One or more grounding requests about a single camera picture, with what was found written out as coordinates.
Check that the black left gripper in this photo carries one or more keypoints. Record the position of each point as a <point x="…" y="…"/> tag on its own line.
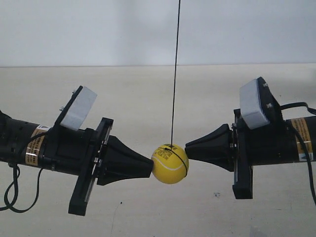
<point x="74" y="152"/>

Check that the yellow tennis ball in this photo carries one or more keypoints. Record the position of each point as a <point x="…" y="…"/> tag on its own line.
<point x="171" y="163"/>

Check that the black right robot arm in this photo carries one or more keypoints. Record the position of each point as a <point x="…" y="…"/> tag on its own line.
<point x="304" y="130"/>

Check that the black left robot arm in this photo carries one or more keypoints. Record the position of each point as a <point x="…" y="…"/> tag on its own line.
<point x="21" y="141"/>

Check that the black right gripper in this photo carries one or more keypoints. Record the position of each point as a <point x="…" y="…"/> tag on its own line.
<point x="267" y="145"/>

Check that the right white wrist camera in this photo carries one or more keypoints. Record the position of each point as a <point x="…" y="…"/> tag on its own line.
<point x="258" y="107"/>

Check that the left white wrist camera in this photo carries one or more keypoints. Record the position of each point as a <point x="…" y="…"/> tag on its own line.
<point x="76" y="110"/>

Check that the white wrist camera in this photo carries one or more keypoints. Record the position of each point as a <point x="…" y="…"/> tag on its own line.
<point x="76" y="110"/>
<point x="258" y="107"/>

